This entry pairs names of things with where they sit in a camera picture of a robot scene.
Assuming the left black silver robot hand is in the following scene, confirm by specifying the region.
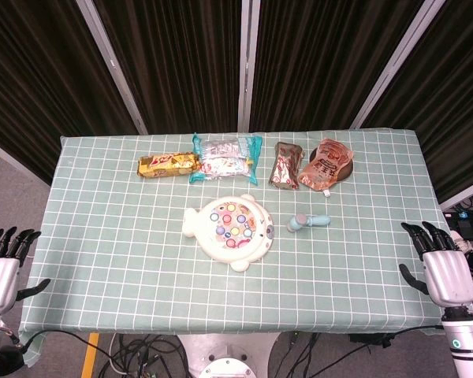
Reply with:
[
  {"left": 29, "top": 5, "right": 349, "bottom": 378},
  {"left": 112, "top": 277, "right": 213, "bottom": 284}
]
[{"left": 0, "top": 227, "right": 51, "bottom": 316}]

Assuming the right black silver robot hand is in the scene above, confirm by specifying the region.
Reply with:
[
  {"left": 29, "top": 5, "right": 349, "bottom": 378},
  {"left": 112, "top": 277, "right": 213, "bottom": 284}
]
[{"left": 398, "top": 221, "right": 473, "bottom": 309}]

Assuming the small blue handheld toy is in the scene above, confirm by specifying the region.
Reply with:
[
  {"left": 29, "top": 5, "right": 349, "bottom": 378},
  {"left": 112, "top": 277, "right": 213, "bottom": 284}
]
[{"left": 286, "top": 214, "right": 331, "bottom": 232}]

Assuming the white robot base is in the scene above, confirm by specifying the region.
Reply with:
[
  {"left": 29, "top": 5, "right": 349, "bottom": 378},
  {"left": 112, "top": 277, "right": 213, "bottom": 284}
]
[{"left": 176, "top": 332, "right": 285, "bottom": 378}]

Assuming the fish-shaped pop toy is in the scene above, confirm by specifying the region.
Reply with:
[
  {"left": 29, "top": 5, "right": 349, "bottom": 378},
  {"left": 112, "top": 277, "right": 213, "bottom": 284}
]
[{"left": 182, "top": 194, "right": 276, "bottom": 272}]

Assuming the black box under table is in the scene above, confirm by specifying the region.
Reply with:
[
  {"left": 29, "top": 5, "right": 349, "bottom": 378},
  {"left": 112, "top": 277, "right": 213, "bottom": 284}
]
[{"left": 348, "top": 332, "right": 397, "bottom": 350}]

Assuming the green checked tablecloth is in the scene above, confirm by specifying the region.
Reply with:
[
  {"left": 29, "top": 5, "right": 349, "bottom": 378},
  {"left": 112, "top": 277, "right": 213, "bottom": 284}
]
[{"left": 17, "top": 128, "right": 464, "bottom": 361}]

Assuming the orange sauce pouch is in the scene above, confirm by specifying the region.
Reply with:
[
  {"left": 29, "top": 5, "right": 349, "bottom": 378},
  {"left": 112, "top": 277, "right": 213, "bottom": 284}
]
[{"left": 298, "top": 137, "right": 356, "bottom": 197}]

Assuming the dark brown curtain panel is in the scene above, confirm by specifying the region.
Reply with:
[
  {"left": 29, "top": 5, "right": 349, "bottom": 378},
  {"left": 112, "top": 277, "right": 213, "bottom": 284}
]
[
  {"left": 362, "top": 0, "right": 473, "bottom": 204},
  {"left": 94, "top": 0, "right": 245, "bottom": 135},
  {"left": 248, "top": 0, "right": 426, "bottom": 133},
  {"left": 0, "top": 0, "right": 139, "bottom": 186}
]

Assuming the brown silver snack wrapper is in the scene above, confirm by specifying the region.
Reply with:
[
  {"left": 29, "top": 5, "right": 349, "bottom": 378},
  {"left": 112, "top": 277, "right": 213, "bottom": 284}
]
[{"left": 268, "top": 141, "right": 304, "bottom": 191}]

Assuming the gold snack bar package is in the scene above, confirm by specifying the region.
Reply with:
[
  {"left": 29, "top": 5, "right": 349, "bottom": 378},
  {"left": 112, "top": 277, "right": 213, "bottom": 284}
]
[{"left": 136, "top": 152, "right": 201, "bottom": 180}]

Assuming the teal clear candy bag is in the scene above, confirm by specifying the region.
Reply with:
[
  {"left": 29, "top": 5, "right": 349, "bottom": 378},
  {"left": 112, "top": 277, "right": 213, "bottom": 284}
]
[{"left": 188, "top": 132, "right": 263, "bottom": 186}]

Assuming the black equipment with cables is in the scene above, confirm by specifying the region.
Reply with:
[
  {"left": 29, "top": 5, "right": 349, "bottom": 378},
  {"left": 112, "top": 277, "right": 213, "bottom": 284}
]
[{"left": 443, "top": 196, "right": 473, "bottom": 242}]

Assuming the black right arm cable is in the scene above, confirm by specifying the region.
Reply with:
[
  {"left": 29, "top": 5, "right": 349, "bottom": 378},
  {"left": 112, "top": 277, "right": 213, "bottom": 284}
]
[{"left": 392, "top": 324, "right": 445, "bottom": 336}]

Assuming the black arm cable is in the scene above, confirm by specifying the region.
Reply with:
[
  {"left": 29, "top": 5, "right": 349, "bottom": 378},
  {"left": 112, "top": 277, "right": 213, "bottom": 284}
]
[
  {"left": 7, "top": 329, "right": 117, "bottom": 363},
  {"left": 392, "top": 324, "right": 445, "bottom": 336}
]

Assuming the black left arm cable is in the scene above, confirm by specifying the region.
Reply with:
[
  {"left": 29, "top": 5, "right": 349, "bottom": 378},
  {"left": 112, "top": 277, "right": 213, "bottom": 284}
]
[{"left": 7, "top": 329, "right": 117, "bottom": 363}]

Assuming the floor cable bundle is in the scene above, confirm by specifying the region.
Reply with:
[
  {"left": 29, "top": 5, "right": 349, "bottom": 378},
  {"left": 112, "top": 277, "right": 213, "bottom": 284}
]
[{"left": 98, "top": 333, "right": 190, "bottom": 378}]

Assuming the silver partition post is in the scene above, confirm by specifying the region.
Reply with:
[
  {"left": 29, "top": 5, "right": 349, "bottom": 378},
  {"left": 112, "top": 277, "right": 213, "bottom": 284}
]
[
  {"left": 236, "top": 0, "right": 261, "bottom": 133},
  {"left": 76, "top": 0, "right": 149, "bottom": 135},
  {"left": 348, "top": 0, "right": 446, "bottom": 130}
]

